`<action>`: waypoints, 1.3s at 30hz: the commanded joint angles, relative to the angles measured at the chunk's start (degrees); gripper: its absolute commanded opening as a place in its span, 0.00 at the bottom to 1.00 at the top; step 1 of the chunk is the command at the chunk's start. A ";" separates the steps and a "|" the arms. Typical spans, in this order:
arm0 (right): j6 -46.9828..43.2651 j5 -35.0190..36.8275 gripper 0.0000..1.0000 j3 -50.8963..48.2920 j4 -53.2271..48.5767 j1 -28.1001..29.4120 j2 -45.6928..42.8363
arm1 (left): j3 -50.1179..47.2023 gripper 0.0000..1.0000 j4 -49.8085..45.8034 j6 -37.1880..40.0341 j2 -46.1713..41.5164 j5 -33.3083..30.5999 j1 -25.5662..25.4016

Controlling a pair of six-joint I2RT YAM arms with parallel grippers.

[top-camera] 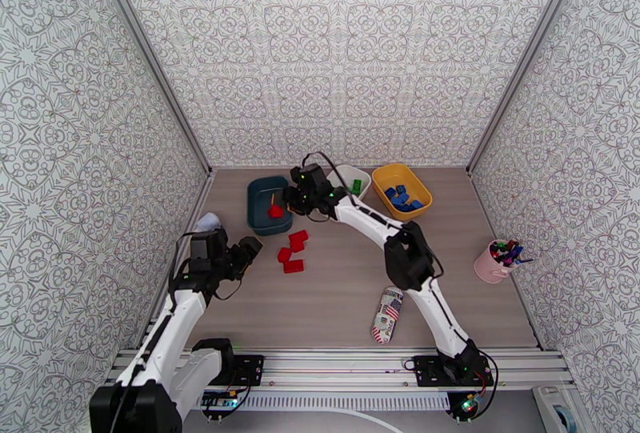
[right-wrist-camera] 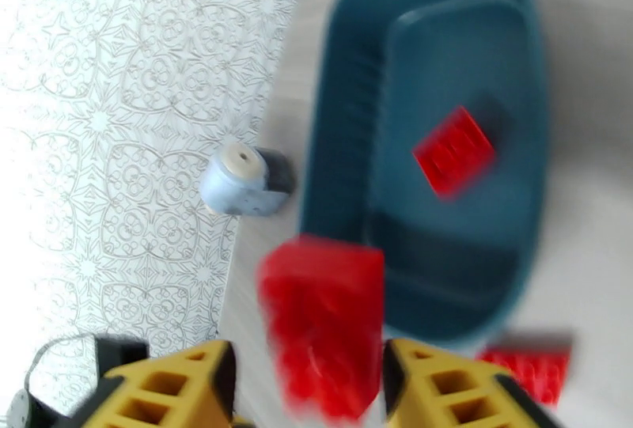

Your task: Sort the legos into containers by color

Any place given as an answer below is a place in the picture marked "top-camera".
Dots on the aluminium table edge rail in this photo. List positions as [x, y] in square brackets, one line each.
[199, 204]
[484, 206]

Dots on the dark teal plastic bin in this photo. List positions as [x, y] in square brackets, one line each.
[260, 196]

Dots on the pink cup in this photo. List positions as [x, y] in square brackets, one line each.
[487, 269]

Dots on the white plastic bin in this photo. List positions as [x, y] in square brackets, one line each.
[352, 171]

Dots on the black pen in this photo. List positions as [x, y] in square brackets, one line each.
[526, 260]

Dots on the aluminium frame post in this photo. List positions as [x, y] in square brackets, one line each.
[153, 57]
[522, 57]

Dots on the yellow plastic bin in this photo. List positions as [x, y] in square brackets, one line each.
[415, 186]

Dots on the white grey glue bottle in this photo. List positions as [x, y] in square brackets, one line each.
[209, 221]

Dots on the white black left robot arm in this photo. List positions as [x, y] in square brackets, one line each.
[175, 326]

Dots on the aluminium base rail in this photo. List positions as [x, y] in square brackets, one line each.
[340, 366]

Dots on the small circuit board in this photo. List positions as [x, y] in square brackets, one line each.
[469, 405]
[220, 400]

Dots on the blue tape roll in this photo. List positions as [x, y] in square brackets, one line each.
[567, 419]

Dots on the grey box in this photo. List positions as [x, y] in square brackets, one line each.
[547, 411]

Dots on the blue marker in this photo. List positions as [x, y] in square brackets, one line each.
[517, 250]

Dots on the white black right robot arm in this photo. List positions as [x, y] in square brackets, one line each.
[370, 219]

